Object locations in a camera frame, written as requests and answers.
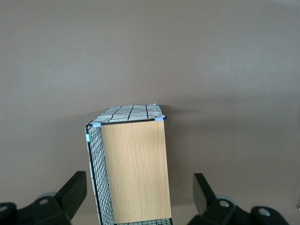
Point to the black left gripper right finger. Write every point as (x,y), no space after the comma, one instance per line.
(202,194)

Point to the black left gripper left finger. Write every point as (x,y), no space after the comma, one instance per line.
(73,194)

